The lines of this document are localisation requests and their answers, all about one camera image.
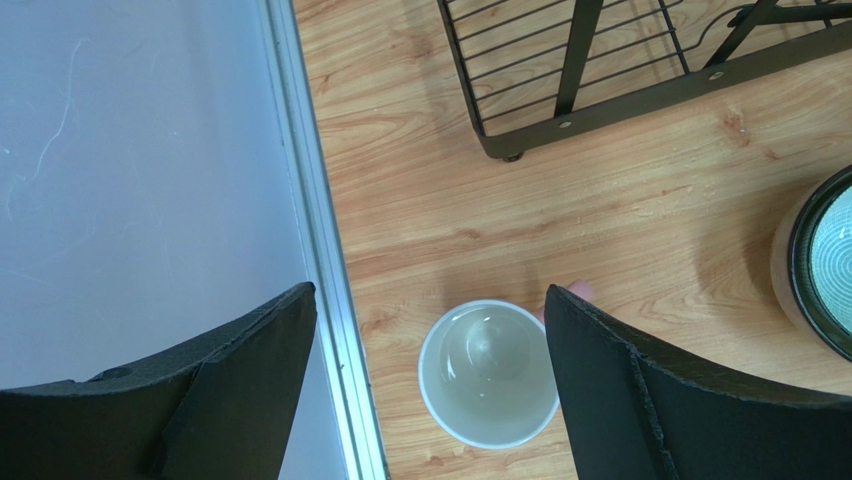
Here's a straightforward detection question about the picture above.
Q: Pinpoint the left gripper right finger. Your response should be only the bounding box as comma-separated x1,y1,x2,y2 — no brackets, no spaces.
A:
544,285,851,479

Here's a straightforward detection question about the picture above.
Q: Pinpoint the beige brown bowl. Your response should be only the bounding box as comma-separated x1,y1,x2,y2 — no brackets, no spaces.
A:
770,166,851,361

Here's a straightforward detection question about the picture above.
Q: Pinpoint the pink mug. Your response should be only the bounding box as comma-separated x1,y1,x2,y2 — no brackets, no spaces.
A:
417,299,559,450

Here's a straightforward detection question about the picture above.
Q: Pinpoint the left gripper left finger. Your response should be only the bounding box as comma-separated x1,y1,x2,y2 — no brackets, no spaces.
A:
1,282,317,479

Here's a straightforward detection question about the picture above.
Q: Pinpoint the light green bowl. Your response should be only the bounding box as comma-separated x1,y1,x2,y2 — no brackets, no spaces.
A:
810,188,851,332

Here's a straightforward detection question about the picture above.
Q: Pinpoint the black wire dish rack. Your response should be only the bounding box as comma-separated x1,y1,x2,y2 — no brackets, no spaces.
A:
439,0,851,162

